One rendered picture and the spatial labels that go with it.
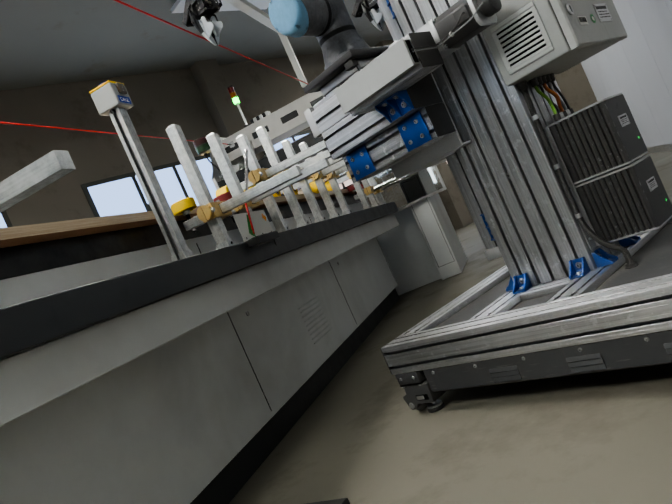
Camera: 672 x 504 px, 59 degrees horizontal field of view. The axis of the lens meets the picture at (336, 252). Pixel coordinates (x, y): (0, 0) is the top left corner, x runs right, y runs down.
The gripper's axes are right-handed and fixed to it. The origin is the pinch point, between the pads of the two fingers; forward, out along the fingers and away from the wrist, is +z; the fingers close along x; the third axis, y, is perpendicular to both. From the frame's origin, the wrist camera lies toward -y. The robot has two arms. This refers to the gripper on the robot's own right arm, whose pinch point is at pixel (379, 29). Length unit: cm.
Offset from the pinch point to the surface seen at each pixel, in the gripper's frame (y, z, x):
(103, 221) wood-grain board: -10, 43, -137
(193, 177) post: -13, 37, -103
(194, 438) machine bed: -18, 108, -136
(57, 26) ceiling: -340, -204, 39
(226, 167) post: -25, 34, -82
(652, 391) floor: 85, 132, -82
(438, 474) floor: 47, 132, -115
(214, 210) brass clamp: -10, 49, -103
